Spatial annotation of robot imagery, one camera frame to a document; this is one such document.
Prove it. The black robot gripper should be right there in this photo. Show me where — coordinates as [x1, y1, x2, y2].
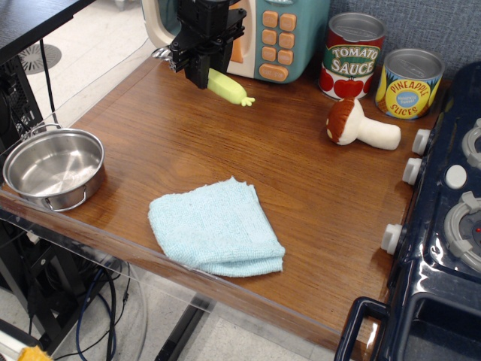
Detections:
[169, 1, 247, 89]

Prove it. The yellow handled metal spoon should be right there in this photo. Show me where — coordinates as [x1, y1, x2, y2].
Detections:
[151, 47, 256, 107]

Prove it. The toy microwave oven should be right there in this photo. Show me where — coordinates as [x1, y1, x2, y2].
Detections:
[142, 1, 330, 83]

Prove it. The light blue folded towel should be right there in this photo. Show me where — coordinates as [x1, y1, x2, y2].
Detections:
[148, 177, 286, 278]

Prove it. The tomato sauce can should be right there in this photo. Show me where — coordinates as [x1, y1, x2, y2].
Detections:
[319, 12, 387, 99]

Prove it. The plush mushroom toy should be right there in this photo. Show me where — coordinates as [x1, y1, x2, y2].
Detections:
[326, 97, 401, 150]

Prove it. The round floor vent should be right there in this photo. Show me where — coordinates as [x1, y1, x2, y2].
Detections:
[19, 44, 62, 75]

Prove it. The stainless steel pot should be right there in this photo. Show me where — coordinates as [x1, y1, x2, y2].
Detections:
[2, 123, 105, 212]

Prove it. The black desk at left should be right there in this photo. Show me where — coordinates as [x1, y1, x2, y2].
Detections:
[1, 0, 93, 64]

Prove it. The pineapple slices can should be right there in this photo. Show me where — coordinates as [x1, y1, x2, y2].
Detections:
[375, 48, 445, 120]

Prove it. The black table leg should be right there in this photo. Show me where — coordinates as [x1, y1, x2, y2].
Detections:
[154, 305, 204, 361]

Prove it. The dark blue toy stove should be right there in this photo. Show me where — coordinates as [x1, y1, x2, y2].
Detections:
[335, 62, 480, 360]

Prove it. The black cable under table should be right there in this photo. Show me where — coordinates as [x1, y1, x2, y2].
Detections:
[52, 262, 132, 361]

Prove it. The blue cable under table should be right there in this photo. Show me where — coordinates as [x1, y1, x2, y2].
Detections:
[74, 262, 118, 361]

